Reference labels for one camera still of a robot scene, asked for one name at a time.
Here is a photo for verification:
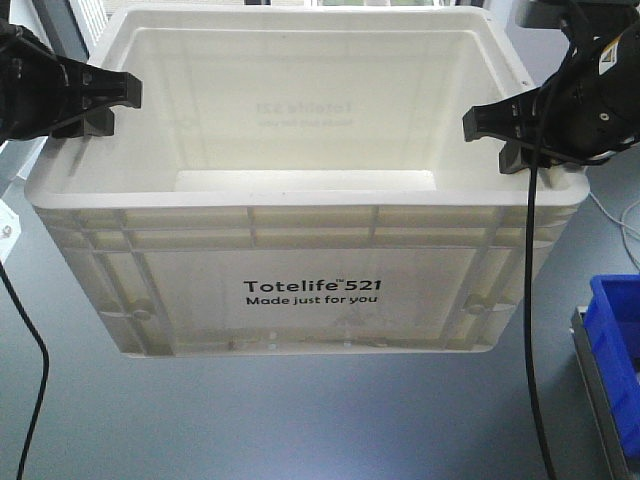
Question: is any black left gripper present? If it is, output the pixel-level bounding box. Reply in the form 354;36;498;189
1;19;143;142

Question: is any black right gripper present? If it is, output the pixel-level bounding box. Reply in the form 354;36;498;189
462;1;639;175

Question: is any white plastic Totelife tote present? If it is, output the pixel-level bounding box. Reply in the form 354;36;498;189
23;5;590;360

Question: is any blue bin on right shelf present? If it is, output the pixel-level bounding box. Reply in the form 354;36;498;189
584;274;639;460

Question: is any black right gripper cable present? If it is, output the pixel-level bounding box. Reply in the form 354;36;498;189
522;74;559;480

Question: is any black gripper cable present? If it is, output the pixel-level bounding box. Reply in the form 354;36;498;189
522;74;559;480
0;259;51;480

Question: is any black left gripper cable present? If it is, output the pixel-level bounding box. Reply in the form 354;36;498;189
0;259;51;480

